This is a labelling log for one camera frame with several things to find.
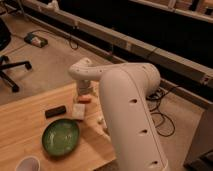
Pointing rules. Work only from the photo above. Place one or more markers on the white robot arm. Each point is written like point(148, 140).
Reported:
point(123, 89)

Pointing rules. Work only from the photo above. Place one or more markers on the green bowl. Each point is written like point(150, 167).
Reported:
point(60, 137)

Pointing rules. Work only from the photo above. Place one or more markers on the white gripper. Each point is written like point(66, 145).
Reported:
point(84, 87)

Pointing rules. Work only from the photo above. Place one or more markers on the white sponge block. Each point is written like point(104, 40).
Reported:
point(78, 111)

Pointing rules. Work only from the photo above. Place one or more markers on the power strip on floor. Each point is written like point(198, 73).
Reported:
point(35, 40)

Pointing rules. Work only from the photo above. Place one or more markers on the white plastic bottle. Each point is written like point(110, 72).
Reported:
point(102, 123)

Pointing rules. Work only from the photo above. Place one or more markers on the black office chair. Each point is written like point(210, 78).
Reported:
point(5, 38)

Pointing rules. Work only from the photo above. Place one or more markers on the orange red pepper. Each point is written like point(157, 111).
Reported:
point(82, 99)

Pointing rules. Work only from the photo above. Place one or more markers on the black rectangular block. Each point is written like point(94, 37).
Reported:
point(55, 111)

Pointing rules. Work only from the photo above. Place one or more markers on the long metal rail frame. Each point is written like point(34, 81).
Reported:
point(178, 64)

